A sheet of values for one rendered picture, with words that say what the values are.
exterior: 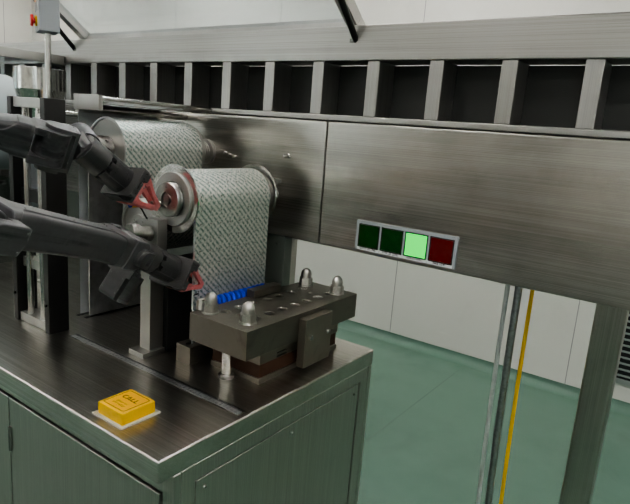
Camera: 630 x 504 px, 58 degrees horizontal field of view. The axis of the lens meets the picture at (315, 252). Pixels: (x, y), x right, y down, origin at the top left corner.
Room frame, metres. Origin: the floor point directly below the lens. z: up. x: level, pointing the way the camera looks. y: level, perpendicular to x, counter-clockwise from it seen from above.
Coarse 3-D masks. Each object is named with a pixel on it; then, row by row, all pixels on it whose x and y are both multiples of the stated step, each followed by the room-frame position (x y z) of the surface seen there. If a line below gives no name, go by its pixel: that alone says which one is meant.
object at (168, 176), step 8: (168, 176) 1.20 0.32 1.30; (176, 176) 1.18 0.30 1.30; (184, 184) 1.17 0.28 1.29; (184, 192) 1.17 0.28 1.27; (184, 200) 1.17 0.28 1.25; (184, 208) 1.17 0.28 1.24; (160, 216) 1.21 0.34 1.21; (176, 216) 1.18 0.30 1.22; (184, 216) 1.17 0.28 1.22; (168, 224) 1.20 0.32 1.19; (176, 224) 1.18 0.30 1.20
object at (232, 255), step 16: (208, 224) 1.20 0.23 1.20; (224, 224) 1.24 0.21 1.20; (240, 224) 1.28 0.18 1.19; (256, 224) 1.32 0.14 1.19; (208, 240) 1.20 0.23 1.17; (224, 240) 1.24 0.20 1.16; (240, 240) 1.28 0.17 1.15; (256, 240) 1.33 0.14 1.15; (208, 256) 1.20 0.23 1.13; (224, 256) 1.24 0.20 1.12; (240, 256) 1.28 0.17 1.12; (256, 256) 1.33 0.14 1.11; (208, 272) 1.20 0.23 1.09; (224, 272) 1.24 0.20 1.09; (240, 272) 1.29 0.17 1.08; (256, 272) 1.33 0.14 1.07; (208, 288) 1.20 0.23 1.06; (224, 288) 1.24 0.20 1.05; (240, 288) 1.29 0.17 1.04; (192, 304) 1.17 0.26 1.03
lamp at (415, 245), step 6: (408, 234) 1.23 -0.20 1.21; (414, 234) 1.22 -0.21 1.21; (408, 240) 1.23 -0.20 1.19; (414, 240) 1.22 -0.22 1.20; (420, 240) 1.21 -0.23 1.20; (426, 240) 1.21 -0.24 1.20; (408, 246) 1.23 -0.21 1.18; (414, 246) 1.22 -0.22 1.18; (420, 246) 1.21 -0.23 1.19; (408, 252) 1.23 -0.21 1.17; (414, 252) 1.22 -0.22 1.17; (420, 252) 1.21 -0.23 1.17
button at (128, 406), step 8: (128, 392) 0.95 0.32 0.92; (136, 392) 0.95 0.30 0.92; (104, 400) 0.91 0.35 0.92; (112, 400) 0.91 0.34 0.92; (120, 400) 0.91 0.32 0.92; (128, 400) 0.92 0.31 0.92; (136, 400) 0.92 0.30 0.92; (144, 400) 0.92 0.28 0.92; (152, 400) 0.92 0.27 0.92; (104, 408) 0.90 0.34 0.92; (112, 408) 0.89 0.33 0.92; (120, 408) 0.89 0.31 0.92; (128, 408) 0.89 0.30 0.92; (136, 408) 0.89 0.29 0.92; (144, 408) 0.90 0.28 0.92; (152, 408) 0.92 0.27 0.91; (112, 416) 0.88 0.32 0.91; (120, 416) 0.87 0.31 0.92; (128, 416) 0.88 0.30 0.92; (136, 416) 0.89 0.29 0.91; (120, 424) 0.87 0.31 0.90
